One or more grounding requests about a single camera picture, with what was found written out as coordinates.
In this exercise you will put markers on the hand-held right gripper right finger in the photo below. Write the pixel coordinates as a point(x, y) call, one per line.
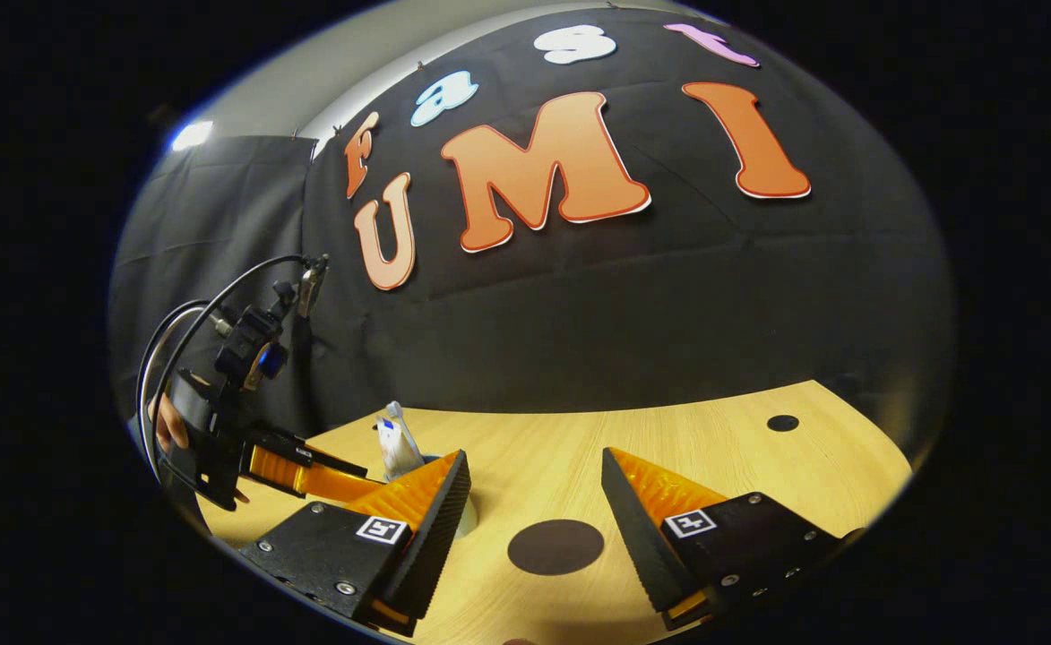
point(633, 537)

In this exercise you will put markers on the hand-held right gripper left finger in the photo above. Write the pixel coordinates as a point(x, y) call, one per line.
point(435, 537)

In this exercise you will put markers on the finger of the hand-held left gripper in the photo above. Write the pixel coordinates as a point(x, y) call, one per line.
point(328, 461)

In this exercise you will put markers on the white toothpaste tube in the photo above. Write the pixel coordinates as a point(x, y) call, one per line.
point(397, 448)

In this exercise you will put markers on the wooden desktop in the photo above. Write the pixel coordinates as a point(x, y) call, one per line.
point(561, 466)

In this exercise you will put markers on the black backdrop cloth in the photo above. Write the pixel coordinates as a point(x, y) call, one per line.
point(624, 313)

